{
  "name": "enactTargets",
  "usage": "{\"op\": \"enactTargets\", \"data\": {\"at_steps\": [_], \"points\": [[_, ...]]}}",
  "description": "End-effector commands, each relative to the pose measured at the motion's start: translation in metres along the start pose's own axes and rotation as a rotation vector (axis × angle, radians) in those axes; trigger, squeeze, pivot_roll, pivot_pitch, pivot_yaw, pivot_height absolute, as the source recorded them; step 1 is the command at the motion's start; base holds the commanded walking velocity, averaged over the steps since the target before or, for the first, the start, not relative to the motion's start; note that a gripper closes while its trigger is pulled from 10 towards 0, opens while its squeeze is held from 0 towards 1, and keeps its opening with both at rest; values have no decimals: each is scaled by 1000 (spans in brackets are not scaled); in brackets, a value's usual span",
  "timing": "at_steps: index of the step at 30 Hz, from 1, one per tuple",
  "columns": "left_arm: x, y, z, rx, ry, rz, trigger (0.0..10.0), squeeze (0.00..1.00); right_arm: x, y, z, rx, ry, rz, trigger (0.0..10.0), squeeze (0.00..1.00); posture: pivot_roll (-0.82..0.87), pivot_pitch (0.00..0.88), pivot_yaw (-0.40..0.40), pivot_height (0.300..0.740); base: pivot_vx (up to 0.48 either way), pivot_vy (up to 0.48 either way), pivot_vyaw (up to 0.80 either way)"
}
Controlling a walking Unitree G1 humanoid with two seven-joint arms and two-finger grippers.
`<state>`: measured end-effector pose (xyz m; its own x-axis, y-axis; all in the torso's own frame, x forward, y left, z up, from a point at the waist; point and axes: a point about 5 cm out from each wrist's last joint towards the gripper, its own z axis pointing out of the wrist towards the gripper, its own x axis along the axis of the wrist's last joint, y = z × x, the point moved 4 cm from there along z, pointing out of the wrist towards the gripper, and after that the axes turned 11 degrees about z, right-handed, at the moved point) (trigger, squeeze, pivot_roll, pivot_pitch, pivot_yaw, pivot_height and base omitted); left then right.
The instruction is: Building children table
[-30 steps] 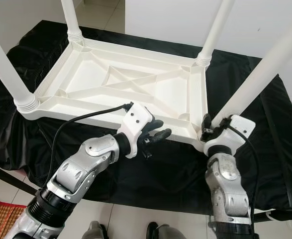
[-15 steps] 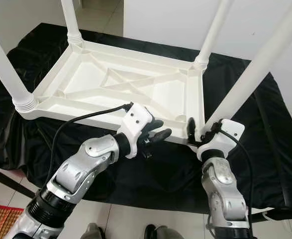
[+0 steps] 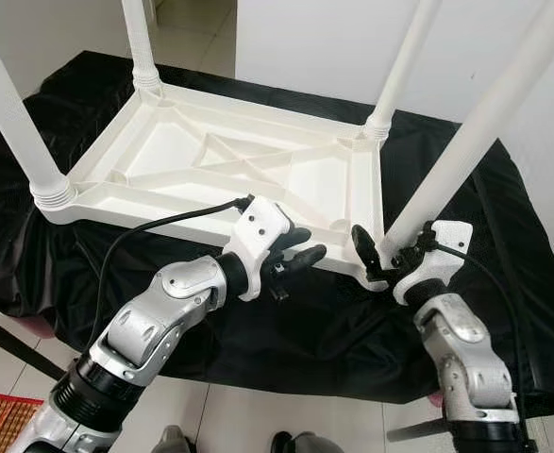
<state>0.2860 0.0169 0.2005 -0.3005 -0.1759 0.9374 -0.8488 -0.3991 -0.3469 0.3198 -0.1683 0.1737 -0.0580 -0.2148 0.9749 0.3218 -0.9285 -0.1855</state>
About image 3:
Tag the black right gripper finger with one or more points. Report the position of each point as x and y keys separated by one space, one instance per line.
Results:
x=368 y=253

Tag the white plastic table leg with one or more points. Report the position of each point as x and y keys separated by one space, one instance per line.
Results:
x=12 y=113
x=140 y=42
x=404 y=66
x=484 y=123

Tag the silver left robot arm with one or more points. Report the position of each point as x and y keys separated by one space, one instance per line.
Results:
x=154 y=321

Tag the black table cloth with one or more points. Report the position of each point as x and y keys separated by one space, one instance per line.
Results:
x=333 y=330

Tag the black metal table leg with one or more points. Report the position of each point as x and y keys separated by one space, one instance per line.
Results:
x=416 y=431
x=17 y=344

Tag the grey right robot foot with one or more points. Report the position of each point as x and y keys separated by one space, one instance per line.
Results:
x=310 y=444

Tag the grey robot foot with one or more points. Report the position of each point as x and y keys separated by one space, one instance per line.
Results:
x=310 y=444
x=173 y=442

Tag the grey left robot foot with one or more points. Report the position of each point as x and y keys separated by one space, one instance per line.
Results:
x=173 y=442

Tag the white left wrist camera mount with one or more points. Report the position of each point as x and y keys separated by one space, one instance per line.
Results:
x=258 y=226

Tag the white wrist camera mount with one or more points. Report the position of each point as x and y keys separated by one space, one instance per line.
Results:
x=258 y=226
x=451 y=245

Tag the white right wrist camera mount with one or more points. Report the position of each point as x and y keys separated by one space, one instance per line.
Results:
x=451 y=245

